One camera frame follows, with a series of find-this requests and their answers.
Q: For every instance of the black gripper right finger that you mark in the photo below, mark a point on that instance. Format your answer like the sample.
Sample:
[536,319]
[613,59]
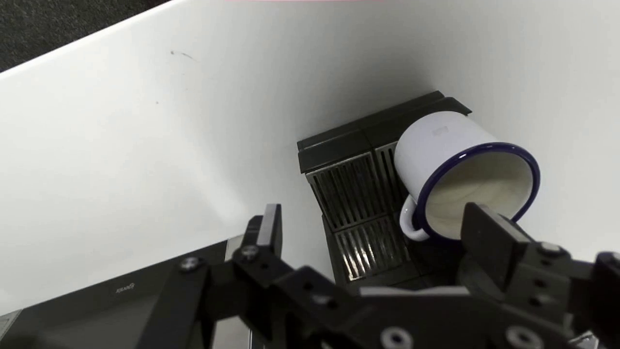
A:
[536,292]

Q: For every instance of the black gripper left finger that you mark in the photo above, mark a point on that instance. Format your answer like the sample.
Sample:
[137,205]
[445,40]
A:
[272,284]

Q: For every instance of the white enamel cup blue rim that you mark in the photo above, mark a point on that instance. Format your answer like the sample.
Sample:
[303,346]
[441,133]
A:
[439,148]

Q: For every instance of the black coffee maker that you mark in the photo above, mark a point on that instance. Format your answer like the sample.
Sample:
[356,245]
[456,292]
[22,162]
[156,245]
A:
[356,195]

